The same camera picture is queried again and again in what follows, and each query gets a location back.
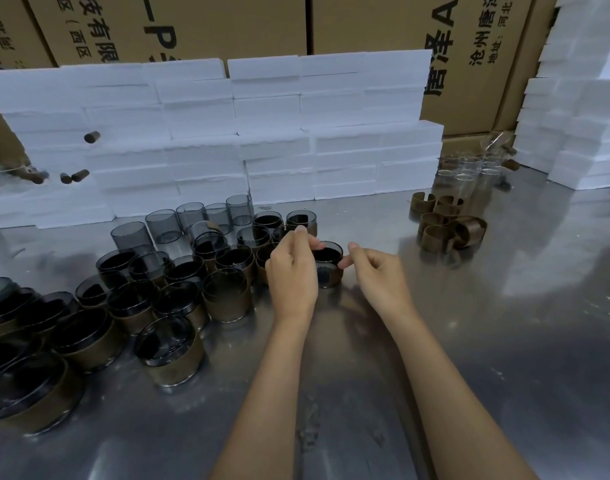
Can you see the person's right hand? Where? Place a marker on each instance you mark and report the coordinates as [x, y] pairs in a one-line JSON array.
[[380, 284]]

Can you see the person's right forearm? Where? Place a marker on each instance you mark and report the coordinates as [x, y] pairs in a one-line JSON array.
[[449, 394]]

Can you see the person's left thumb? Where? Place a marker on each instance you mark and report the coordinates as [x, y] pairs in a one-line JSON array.
[[316, 243]]

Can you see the group of clear glass tumblers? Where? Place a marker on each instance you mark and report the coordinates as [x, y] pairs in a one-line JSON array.
[[467, 172]]

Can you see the bare grey glass tumbler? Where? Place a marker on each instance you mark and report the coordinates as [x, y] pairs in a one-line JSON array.
[[239, 208], [218, 214], [162, 225], [131, 237], [190, 213]]

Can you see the person's left forearm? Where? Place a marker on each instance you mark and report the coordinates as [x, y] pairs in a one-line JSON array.
[[270, 394]]

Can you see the person's right thumb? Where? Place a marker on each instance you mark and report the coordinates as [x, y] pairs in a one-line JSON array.
[[347, 262]]

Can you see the long wall of foam blocks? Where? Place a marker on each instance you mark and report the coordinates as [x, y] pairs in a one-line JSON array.
[[205, 139]]

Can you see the group of sleeved dark glasses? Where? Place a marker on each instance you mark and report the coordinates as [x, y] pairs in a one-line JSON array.
[[80, 339]]

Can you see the pile of brown sleeve rings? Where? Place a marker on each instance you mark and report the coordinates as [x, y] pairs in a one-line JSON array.
[[447, 229]]

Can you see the small brown cork piece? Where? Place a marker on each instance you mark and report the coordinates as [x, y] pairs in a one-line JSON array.
[[80, 175], [92, 137], [65, 178], [39, 177]]

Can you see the tall stack of foam blocks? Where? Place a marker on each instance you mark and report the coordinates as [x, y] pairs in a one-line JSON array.
[[574, 94]]

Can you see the person's left hand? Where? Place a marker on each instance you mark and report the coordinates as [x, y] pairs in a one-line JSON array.
[[290, 279]]

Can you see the smoked glass cup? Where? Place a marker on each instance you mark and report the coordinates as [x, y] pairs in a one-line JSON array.
[[329, 267]]

